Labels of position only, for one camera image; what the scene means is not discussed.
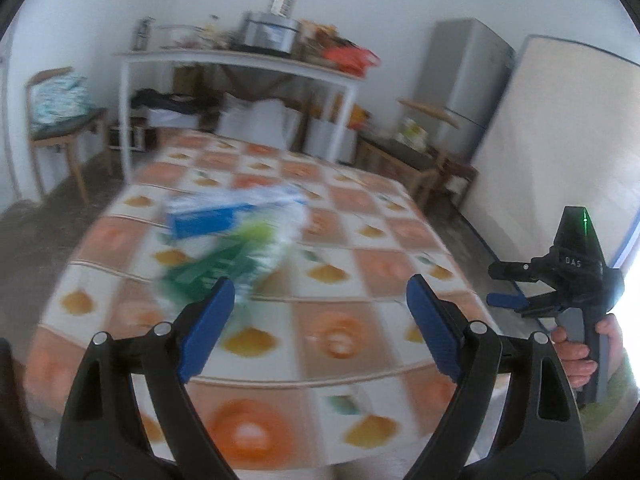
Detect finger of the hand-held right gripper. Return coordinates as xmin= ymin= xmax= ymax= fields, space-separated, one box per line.
xmin=487 ymin=259 xmax=556 ymax=283
xmin=486 ymin=294 xmax=533 ymax=312

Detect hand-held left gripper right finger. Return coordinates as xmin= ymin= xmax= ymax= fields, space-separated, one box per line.
xmin=404 ymin=274 xmax=587 ymax=480

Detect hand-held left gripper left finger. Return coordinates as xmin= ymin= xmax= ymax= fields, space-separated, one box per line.
xmin=56 ymin=276 xmax=237 ymax=480

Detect green pack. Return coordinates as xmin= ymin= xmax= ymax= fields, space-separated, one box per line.
xmin=160 ymin=230 xmax=281 ymax=301

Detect blue white box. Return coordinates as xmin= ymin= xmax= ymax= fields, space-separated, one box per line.
xmin=165 ymin=187 xmax=308 ymax=241

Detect clear plastic bag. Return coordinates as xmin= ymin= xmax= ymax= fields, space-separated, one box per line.
xmin=155 ymin=185 xmax=311 ymax=311

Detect person's right hand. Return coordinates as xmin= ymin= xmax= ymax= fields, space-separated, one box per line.
xmin=551 ymin=312 xmax=628 ymax=393

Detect dark wooden stool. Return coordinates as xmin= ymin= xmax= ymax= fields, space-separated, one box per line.
xmin=435 ymin=150 xmax=478 ymax=206

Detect leaf patterned tablecloth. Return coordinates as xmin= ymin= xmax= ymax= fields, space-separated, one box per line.
xmin=22 ymin=130 xmax=506 ymax=471

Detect beige leaning mattress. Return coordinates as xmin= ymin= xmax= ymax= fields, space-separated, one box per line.
xmin=470 ymin=35 xmax=640 ymax=321

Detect wooden chair dark seat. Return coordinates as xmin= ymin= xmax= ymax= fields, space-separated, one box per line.
xmin=355 ymin=97 xmax=461 ymax=211
xmin=25 ymin=66 xmax=111 ymax=206

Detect white green bag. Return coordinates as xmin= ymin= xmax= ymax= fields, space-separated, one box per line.
xmin=395 ymin=117 xmax=431 ymax=148

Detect grey refrigerator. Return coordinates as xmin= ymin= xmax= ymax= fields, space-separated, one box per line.
xmin=412 ymin=17 xmax=516 ymax=161

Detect small dark stool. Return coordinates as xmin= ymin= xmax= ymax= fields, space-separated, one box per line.
xmin=109 ymin=120 xmax=151 ymax=153

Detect white sack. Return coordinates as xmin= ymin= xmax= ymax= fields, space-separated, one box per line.
xmin=220 ymin=97 xmax=301 ymax=151

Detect yellow plastic bag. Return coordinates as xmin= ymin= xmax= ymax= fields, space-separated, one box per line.
xmin=350 ymin=102 xmax=373 ymax=131

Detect black clothes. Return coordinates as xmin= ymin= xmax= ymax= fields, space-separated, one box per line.
xmin=131 ymin=87 xmax=221 ymax=113

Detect cardboard box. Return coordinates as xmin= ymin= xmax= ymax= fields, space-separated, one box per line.
xmin=172 ymin=65 xmax=206 ymax=93

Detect orange plastic bag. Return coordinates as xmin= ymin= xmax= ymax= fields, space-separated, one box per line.
xmin=322 ymin=45 xmax=381 ymax=78

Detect white side table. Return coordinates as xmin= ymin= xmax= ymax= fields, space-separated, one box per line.
xmin=114 ymin=47 xmax=361 ymax=181

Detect teal patterned cloth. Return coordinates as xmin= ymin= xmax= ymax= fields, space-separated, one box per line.
xmin=30 ymin=75 xmax=93 ymax=126

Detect steel rice cooker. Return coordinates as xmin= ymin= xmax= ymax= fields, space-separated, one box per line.
xmin=240 ymin=10 xmax=301 ymax=53

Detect steel bottle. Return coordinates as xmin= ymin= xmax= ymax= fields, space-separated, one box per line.
xmin=132 ymin=17 xmax=156 ymax=51

